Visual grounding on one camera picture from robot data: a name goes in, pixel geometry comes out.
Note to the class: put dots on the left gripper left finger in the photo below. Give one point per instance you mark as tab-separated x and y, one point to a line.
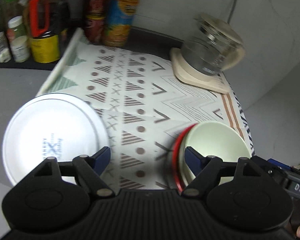
89	169

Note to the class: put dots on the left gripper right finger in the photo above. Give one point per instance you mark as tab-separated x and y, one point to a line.
205	169

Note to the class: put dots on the small cream bowl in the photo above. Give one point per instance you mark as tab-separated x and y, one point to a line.
212	138

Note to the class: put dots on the red rimmed bowl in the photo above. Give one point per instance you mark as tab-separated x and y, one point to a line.
175	159

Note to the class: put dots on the white plate sweet bakery print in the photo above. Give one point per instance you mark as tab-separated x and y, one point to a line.
51	125

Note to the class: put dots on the patterned white cloth mat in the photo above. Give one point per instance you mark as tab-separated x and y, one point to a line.
144	107

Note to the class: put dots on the cream kettle base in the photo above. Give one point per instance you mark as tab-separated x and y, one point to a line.
188	75

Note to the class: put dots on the glass kettle with cream lid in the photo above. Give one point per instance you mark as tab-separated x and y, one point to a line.
213	47

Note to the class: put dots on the white cap seasoning jar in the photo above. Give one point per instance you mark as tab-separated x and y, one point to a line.
18	39

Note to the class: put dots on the black spice rack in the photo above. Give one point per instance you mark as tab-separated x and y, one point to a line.
12	8

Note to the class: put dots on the small glass spice jar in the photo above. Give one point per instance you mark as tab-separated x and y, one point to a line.
4	49

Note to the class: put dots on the dark soy sauce jug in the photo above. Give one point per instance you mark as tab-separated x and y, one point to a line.
44	30

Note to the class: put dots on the orange juice bottle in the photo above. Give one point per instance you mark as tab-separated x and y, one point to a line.
119	21

